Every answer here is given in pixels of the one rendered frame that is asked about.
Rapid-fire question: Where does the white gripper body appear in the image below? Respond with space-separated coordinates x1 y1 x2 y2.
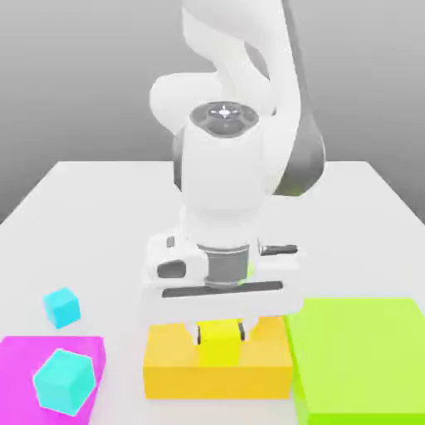
141 253 305 330

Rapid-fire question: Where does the small yellow cube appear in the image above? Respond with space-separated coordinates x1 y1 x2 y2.
195 319 242 368

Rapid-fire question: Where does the small cyan cube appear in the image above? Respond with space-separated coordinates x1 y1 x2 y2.
42 286 82 330

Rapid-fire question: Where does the small turquoise cube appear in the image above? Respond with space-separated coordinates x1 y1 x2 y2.
32 348 98 418

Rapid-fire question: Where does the large orange box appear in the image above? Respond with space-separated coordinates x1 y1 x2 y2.
142 315 296 400

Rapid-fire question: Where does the large green box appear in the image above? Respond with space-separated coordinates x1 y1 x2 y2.
282 297 425 425

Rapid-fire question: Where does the large magenta box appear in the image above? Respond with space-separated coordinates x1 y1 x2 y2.
0 335 107 425

